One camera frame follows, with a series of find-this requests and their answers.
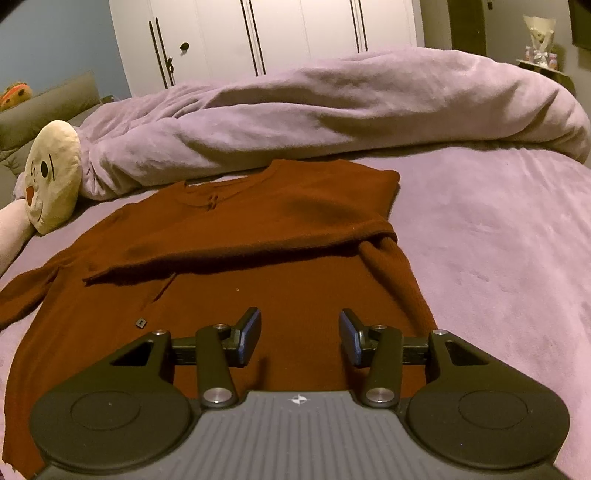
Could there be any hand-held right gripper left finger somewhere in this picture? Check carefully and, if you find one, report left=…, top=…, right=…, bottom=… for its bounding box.
left=108, top=307, right=262, bottom=409

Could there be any rust red knit sweater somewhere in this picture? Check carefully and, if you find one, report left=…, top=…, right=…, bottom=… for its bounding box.
left=0, top=159, right=439, bottom=478

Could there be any orange plush toy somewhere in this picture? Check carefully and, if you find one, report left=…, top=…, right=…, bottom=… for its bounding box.
left=0, top=83, right=33, bottom=112

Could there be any lilac fleece duvet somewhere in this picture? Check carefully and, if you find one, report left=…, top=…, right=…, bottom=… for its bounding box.
left=14, top=46, right=591, bottom=201

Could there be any small wall shelf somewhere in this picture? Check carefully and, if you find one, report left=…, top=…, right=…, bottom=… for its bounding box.
left=516, top=58, right=575, bottom=93

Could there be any black wardrobe handle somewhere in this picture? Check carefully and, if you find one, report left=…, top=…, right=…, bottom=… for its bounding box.
left=357, top=0, right=369, bottom=52
left=240, top=0, right=259, bottom=77
left=249, top=0, right=267, bottom=75
left=148, top=21, right=168, bottom=88
left=349, top=0, right=362, bottom=54
left=157, top=21, right=175, bottom=86

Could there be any white wardrobe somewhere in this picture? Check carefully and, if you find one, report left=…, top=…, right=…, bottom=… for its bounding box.
left=108, top=0, right=426, bottom=100

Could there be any dark wooden panel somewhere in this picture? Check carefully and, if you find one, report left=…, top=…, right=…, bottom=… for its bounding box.
left=448, top=0, right=488, bottom=56

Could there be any pale pink plush toy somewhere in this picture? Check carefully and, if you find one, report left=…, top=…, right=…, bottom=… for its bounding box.
left=0, top=202, right=34, bottom=273

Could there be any bed with lilac sheet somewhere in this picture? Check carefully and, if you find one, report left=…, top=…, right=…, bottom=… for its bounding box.
left=0, top=143, right=591, bottom=480

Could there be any dark wall frame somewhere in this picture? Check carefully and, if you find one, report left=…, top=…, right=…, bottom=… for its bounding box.
left=568, top=0, right=591, bottom=47

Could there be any cream round face pillow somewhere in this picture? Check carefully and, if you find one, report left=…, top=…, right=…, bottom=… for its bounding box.
left=24, top=120, right=83, bottom=236

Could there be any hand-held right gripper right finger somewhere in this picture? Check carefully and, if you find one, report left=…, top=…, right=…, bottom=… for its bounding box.
left=338, top=308, right=490, bottom=409

